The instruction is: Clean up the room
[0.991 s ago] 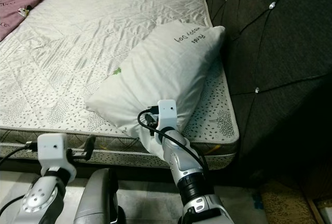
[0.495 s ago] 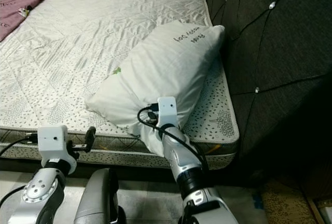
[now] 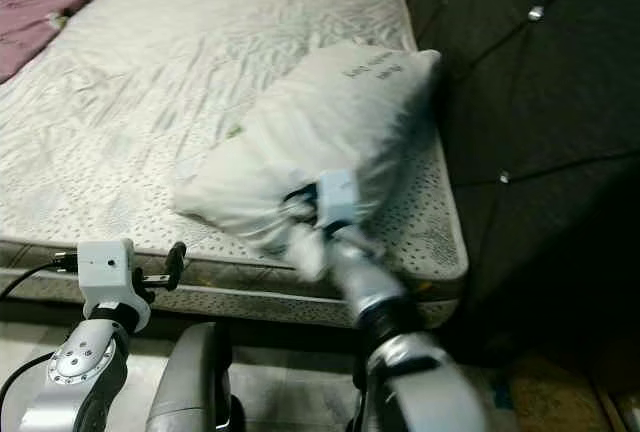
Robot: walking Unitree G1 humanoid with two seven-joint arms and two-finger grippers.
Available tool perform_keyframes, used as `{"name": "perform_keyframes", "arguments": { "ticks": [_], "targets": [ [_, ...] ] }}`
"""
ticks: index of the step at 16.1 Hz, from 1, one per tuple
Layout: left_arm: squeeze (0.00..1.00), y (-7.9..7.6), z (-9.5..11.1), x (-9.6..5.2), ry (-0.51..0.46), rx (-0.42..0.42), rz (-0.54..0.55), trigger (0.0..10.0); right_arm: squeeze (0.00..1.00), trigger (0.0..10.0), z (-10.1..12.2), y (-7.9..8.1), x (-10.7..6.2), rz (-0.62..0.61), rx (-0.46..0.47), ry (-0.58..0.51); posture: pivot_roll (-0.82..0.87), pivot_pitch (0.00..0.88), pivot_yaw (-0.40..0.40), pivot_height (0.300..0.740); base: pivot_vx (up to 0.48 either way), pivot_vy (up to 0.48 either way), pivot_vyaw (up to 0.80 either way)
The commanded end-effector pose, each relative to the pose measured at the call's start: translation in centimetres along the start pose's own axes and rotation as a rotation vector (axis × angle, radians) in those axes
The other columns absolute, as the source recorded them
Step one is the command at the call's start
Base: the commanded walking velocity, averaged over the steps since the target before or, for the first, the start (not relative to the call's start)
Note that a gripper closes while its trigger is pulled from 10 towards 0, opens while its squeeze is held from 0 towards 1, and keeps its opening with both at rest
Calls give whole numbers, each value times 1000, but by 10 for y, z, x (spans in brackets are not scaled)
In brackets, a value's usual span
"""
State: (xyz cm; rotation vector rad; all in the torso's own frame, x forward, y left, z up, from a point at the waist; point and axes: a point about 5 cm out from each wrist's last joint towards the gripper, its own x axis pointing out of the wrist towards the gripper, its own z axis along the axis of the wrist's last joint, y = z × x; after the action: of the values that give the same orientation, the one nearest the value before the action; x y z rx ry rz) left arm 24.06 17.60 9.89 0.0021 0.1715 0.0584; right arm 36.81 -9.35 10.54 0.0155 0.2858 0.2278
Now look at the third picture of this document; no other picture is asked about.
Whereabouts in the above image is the white pillow green tree print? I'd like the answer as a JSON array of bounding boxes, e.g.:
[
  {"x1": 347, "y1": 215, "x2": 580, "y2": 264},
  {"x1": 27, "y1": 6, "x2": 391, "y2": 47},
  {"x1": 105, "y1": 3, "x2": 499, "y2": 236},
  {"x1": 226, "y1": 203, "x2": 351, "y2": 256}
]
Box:
[{"x1": 172, "y1": 40, "x2": 444, "y2": 261}]

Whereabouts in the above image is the silver robot left leg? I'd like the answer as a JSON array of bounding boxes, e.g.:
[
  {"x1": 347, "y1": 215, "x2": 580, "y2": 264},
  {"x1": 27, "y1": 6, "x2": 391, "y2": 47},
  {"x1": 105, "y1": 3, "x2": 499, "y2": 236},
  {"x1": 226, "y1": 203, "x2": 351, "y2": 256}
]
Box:
[{"x1": 143, "y1": 320, "x2": 243, "y2": 432}]

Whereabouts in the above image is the silver robot leg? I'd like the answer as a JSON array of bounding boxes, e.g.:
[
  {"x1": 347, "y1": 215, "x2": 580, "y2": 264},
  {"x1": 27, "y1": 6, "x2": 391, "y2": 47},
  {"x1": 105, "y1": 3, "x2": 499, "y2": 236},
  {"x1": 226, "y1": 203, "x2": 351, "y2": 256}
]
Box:
[
  {"x1": 143, "y1": 320, "x2": 243, "y2": 432},
  {"x1": 348, "y1": 352, "x2": 379, "y2": 432}
]

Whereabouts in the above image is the grey quilted mattress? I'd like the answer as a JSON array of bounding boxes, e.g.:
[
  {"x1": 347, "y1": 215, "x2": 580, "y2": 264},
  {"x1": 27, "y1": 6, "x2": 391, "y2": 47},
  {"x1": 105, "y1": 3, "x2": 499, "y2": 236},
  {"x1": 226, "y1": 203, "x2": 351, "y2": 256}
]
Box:
[{"x1": 0, "y1": 0, "x2": 471, "y2": 331}]

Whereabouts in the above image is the silver robot right leg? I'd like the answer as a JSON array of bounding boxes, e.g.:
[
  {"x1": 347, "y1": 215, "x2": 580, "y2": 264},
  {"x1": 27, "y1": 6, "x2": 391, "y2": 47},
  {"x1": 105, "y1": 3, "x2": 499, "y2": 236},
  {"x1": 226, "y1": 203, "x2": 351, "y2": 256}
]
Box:
[{"x1": 348, "y1": 352, "x2": 379, "y2": 432}]

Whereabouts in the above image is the dark tufted headboard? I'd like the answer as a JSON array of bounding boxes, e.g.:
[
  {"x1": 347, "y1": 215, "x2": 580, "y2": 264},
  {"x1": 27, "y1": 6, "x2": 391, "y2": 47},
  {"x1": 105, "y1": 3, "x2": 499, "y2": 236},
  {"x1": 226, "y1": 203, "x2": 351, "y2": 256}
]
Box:
[{"x1": 398, "y1": 0, "x2": 640, "y2": 373}]

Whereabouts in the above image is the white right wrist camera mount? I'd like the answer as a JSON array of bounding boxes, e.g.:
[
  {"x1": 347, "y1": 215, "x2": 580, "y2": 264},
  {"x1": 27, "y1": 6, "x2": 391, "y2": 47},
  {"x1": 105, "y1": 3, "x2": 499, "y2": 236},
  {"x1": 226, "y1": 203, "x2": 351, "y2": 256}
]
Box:
[{"x1": 313, "y1": 169, "x2": 363, "y2": 231}]

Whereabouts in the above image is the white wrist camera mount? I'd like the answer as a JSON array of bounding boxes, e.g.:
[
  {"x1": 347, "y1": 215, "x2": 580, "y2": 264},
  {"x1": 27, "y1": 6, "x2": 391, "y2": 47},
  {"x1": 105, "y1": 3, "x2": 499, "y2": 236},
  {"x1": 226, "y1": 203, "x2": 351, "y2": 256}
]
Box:
[
  {"x1": 76, "y1": 238, "x2": 153, "y2": 335},
  {"x1": 313, "y1": 169, "x2": 363, "y2": 231}
]

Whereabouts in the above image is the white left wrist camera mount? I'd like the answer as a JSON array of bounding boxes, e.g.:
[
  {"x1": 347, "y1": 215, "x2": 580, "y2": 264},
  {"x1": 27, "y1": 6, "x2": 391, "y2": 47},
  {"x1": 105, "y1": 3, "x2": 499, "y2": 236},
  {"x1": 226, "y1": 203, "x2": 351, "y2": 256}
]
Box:
[{"x1": 76, "y1": 238, "x2": 153, "y2": 335}]

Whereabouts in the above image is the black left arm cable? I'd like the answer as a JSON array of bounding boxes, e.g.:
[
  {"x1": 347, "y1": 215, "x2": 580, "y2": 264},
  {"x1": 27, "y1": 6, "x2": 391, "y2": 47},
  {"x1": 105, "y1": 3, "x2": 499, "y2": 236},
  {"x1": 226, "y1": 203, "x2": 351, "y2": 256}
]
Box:
[
  {"x1": 0, "y1": 352, "x2": 61, "y2": 405},
  {"x1": 0, "y1": 255, "x2": 81, "y2": 301}
]

